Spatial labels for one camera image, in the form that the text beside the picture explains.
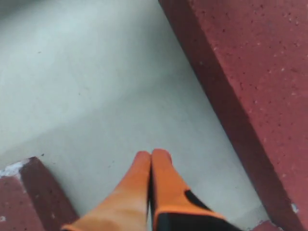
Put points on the front left red brick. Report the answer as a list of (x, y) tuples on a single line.
[(251, 57)]

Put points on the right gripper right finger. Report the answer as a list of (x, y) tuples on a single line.
[(174, 206)]

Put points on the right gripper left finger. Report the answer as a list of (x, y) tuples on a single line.
[(126, 207)]

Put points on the diagonal top red brick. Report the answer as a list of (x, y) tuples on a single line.
[(31, 199)]

